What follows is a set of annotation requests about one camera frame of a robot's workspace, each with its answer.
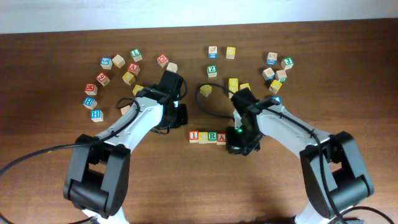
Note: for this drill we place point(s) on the green R block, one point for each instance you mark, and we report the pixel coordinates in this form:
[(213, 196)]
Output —
[(212, 137)]

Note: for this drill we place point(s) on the red circle block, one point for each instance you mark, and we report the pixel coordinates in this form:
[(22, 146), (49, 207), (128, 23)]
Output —
[(162, 60)]

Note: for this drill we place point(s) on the yellow block pair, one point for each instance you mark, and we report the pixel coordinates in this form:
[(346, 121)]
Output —
[(233, 82), (232, 91)]

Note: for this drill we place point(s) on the wooden block red side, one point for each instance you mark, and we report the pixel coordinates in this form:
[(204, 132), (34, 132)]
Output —
[(172, 67)]

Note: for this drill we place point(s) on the plain wooden block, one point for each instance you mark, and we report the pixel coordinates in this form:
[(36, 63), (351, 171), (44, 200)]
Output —
[(118, 61)]

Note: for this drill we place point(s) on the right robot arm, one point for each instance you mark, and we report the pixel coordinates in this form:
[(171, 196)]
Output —
[(334, 173)]

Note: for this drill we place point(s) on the blue L block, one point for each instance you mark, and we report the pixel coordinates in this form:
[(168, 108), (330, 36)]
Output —
[(278, 99)]

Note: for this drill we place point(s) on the yellow top far block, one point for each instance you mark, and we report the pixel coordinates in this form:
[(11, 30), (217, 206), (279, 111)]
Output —
[(230, 53)]

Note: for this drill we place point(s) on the blue H block near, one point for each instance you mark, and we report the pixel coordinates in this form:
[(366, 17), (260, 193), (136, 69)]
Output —
[(96, 116)]

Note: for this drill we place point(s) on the green Z block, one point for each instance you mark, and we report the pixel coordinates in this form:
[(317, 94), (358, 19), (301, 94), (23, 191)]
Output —
[(212, 71)]

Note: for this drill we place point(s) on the green L block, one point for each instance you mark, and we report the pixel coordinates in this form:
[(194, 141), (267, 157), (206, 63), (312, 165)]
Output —
[(136, 55)]

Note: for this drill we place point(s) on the blue 5 block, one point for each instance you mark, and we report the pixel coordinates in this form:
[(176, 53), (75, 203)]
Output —
[(106, 63)]

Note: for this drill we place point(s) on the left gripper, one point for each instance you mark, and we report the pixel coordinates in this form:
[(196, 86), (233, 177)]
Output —
[(183, 119)]

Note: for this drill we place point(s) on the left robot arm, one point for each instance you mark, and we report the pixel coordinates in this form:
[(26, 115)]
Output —
[(98, 174)]

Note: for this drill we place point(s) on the red I block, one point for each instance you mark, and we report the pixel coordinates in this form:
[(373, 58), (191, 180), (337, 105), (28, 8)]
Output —
[(193, 136)]

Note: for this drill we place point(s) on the yellow block pair upper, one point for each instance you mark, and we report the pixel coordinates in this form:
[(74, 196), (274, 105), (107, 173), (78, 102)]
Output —
[(233, 82)]

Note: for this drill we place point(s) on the yellow C block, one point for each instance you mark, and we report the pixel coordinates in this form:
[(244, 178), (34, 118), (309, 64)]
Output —
[(203, 137)]

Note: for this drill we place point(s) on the yellow block right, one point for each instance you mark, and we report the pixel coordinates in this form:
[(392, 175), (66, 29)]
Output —
[(275, 86)]

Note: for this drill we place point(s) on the blue H block far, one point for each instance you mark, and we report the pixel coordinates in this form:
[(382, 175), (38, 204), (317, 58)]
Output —
[(90, 103)]

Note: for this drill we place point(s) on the green J block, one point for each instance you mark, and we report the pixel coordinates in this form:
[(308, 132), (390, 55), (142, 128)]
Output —
[(287, 63)]

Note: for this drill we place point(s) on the yellow block lower left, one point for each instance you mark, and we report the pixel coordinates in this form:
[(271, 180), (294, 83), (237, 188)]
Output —
[(136, 89)]

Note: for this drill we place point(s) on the yellow block middle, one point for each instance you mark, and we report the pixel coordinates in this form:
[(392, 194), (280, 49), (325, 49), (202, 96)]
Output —
[(205, 90)]

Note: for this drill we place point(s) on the blue h block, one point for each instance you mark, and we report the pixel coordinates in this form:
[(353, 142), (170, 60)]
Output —
[(90, 103), (96, 116)]

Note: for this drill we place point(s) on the yellow block upper left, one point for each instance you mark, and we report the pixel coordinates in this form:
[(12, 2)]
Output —
[(128, 78)]

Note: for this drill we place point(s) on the red M block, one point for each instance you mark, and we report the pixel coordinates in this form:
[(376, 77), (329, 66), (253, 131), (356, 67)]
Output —
[(91, 89)]

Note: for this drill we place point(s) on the wooden block blue side right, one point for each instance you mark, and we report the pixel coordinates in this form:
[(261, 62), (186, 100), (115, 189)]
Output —
[(268, 74)]

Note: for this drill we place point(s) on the blue top far right block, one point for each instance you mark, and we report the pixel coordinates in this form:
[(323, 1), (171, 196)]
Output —
[(271, 58)]

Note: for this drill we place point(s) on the wooden block green side right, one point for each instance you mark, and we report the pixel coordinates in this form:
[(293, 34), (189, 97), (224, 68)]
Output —
[(281, 75)]

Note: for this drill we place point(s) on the red 6 block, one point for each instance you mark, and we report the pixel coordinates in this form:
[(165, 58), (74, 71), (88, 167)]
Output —
[(102, 78)]

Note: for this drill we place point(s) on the wooden K block green side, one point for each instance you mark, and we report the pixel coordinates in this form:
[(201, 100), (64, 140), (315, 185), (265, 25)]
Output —
[(125, 109)]

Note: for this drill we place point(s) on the red a block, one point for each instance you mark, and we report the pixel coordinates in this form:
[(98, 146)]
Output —
[(221, 139), (133, 68)]

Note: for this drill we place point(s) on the wooden block blue side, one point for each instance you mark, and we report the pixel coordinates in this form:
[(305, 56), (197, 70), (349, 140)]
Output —
[(268, 74), (212, 52)]

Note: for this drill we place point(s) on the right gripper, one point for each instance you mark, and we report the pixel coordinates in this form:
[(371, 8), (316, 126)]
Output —
[(234, 145)]

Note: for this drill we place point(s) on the yellow block pair lower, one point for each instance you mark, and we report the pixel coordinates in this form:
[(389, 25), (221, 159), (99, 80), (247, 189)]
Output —
[(232, 91)]

